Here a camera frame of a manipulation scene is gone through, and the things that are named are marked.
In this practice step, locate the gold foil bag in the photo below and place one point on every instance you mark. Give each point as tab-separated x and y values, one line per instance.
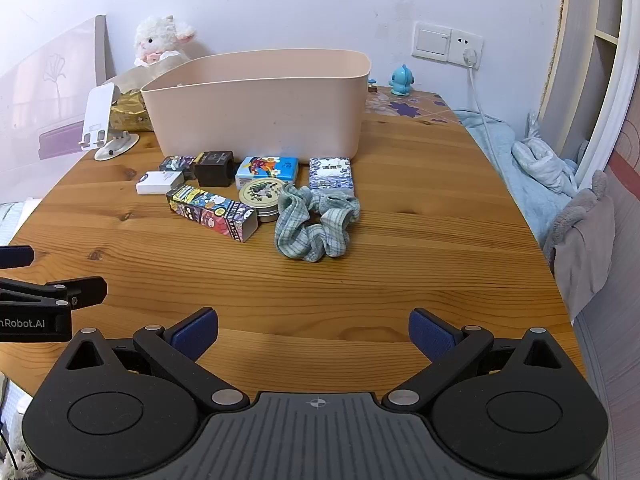
130	112

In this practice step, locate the light blue blanket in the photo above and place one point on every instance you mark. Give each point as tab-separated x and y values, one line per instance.
520	175

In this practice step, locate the wooden shelf unit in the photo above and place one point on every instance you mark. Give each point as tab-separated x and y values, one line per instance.
595	35

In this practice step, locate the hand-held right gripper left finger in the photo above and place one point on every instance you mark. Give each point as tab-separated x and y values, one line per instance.
197	332

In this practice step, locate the purple flower table mat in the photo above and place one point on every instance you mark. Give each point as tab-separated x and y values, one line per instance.
415	105

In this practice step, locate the pale picture board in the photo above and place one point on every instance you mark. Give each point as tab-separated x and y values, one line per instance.
50	85

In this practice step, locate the blue toy figure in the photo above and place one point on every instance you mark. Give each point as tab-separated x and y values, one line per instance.
401	80

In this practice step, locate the blue cartoon tissue pack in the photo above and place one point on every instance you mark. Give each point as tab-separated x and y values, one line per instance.
267	171

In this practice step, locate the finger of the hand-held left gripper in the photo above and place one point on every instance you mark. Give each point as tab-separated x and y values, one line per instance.
15	257
87	290

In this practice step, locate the small white box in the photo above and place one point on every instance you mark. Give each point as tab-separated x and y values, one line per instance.
159	183

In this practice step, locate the white wall socket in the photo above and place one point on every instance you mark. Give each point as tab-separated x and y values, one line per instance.
467	45

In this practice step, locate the pink plastic storage bin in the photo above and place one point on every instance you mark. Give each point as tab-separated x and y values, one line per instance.
260	110

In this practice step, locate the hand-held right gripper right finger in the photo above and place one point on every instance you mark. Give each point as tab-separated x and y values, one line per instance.
430	335

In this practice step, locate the grey plush cloth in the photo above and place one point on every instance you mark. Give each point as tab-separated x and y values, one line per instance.
582	250

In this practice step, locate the blue white patterned tissue pack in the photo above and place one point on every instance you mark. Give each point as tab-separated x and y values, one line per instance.
331	176

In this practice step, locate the long colourful cartoon box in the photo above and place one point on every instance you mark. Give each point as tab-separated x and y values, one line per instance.
210	210

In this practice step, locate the round metal tin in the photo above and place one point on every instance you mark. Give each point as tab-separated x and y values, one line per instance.
261	200

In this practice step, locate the small mushroom figure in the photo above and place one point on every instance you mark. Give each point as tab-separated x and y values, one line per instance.
372	85

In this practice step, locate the white phone stand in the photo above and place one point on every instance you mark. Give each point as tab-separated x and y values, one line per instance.
100	110

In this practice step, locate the white plush sheep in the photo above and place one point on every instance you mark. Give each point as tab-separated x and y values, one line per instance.
160	40

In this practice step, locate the small dark printed box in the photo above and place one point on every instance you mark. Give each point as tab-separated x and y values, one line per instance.
176	163

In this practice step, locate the small black box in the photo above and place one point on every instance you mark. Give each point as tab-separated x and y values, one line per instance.
214	169

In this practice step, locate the green plaid scrunchie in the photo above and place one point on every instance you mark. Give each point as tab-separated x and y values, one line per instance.
315	232

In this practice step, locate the white wall switch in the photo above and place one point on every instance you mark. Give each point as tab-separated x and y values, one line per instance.
431	42

